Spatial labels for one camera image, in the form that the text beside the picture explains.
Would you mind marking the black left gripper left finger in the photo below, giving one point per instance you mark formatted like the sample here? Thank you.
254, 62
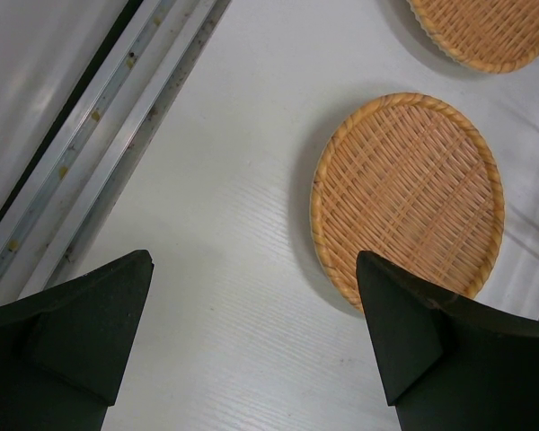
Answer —
64, 351

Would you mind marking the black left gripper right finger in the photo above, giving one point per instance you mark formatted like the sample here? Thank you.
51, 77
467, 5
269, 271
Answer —
447, 362

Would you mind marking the near round woven plate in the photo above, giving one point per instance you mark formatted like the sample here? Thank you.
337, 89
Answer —
410, 178

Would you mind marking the round woven plate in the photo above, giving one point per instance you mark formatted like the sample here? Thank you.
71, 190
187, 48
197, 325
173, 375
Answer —
410, 178
492, 37

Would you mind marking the far round woven plate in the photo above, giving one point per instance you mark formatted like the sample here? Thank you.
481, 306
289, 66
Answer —
492, 37

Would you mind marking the aluminium side rail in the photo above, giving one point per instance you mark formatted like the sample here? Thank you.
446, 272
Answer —
91, 152

